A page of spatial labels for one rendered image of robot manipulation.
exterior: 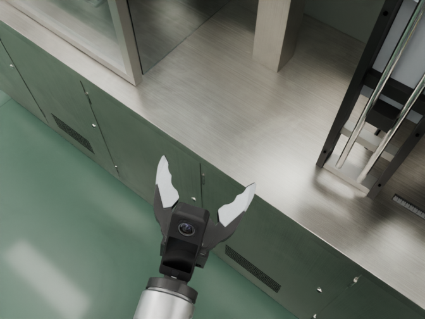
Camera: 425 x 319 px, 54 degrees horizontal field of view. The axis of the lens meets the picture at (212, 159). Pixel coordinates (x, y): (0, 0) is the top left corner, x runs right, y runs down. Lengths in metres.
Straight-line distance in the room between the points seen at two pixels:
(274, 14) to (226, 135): 0.33
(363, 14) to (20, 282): 1.68
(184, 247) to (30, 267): 1.53
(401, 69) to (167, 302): 0.55
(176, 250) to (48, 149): 1.79
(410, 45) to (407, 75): 0.06
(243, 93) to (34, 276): 1.27
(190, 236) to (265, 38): 0.76
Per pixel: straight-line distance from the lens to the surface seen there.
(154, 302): 0.56
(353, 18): 1.36
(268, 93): 1.18
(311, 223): 0.99
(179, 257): 0.56
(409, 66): 0.80
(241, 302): 1.84
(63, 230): 2.04
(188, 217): 0.51
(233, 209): 0.62
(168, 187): 0.62
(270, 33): 1.16
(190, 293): 0.57
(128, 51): 1.11
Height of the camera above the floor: 1.80
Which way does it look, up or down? 59 degrees down
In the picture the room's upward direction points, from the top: straight up
